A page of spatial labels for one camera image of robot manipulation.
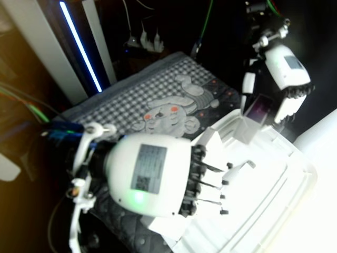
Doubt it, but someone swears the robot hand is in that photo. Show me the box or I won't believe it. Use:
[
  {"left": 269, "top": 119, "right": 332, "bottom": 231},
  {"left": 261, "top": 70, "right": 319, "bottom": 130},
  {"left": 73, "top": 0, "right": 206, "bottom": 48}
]
[
  {"left": 241, "top": 44, "right": 316, "bottom": 124},
  {"left": 104, "top": 133, "right": 234, "bottom": 219}
]

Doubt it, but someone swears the small purple-faced box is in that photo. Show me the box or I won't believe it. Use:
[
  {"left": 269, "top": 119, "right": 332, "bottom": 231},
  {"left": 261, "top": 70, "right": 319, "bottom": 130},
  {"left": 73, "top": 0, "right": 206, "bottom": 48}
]
[{"left": 234, "top": 94, "right": 274, "bottom": 144}]

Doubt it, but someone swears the grey bear print quilt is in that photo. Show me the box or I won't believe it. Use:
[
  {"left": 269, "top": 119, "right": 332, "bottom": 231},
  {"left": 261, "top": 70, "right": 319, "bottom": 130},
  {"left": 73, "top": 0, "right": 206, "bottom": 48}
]
[{"left": 52, "top": 51, "right": 242, "bottom": 253}]

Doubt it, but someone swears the white rounded object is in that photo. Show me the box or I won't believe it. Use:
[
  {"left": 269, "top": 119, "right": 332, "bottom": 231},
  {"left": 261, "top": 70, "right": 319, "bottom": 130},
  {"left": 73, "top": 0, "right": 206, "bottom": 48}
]
[{"left": 0, "top": 154, "right": 22, "bottom": 182}]

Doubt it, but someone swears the blue light strip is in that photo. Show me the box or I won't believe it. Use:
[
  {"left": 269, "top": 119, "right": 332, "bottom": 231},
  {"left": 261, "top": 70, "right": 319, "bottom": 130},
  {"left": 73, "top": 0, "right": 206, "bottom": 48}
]
[{"left": 59, "top": 1, "right": 103, "bottom": 93}]

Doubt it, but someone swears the green cable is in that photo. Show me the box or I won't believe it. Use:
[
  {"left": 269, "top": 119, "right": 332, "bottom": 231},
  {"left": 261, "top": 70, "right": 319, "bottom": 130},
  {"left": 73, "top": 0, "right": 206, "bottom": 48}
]
[{"left": 191, "top": 0, "right": 214, "bottom": 59}]

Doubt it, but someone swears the green wire bundle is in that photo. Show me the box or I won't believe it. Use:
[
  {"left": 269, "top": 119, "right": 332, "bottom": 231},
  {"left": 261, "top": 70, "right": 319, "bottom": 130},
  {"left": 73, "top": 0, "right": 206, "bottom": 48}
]
[{"left": 0, "top": 84, "right": 51, "bottom": 124}]

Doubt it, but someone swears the narrow white post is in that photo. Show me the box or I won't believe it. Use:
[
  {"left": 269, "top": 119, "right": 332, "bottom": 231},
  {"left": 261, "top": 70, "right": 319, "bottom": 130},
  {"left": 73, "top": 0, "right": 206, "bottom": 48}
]
[{"left": 81, "top": 0, "right": 117, "bottom": 84}]

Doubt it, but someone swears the white cable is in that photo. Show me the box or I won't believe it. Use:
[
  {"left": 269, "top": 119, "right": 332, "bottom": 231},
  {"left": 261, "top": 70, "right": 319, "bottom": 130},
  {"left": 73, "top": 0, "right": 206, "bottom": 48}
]
[{"left": 121, "top": 0, "right": 140, "bottom": 48}]

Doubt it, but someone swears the wide white post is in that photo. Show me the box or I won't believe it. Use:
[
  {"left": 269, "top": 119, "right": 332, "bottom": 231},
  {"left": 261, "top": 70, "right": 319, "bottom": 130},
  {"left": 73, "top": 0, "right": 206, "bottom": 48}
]
[{"left": 0, "top": 0, "right": 89, "bottom": 106}]

